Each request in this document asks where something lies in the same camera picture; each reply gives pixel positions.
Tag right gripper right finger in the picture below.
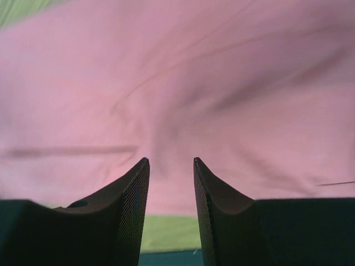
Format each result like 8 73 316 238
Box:
194 158 354 265

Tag pink polo shirt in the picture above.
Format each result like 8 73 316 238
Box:
1 1 354 214

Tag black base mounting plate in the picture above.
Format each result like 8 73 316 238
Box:
138 249 204 266

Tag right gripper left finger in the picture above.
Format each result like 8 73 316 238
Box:
1 158 150 265

